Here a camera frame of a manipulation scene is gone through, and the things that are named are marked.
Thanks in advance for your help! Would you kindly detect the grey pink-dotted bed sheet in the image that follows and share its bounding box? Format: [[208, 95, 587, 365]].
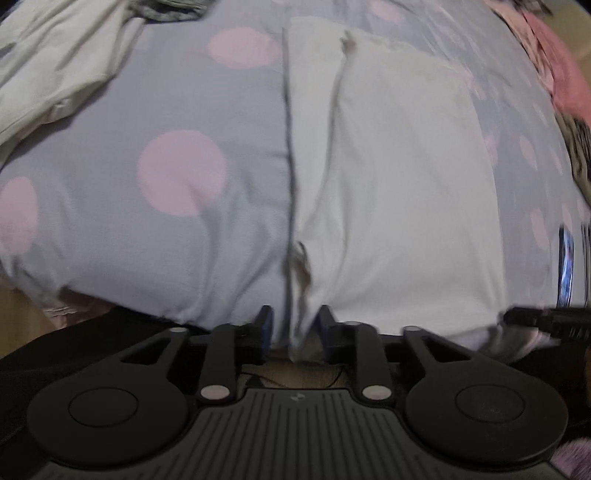
[[1, 1, 590, 330]]

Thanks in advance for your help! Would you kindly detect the cream white garment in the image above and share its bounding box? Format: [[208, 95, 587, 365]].
[[1, 1, 144, 163]]

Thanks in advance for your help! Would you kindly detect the black smartphone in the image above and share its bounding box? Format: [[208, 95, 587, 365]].
[[557, 225, 575, 307]]

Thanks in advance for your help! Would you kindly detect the black white patterned garment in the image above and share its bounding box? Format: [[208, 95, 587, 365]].
[[555, 113, 591, 205]]

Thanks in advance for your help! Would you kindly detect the pink garment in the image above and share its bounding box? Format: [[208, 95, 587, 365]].
[[485, 1, 590, 124]]

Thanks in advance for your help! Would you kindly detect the grey striped garment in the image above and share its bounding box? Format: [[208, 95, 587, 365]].
[[128, 0, 215, 23]]

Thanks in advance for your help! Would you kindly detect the white t-shirt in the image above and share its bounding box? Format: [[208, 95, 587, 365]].
[[286, 17, 547, 360]]

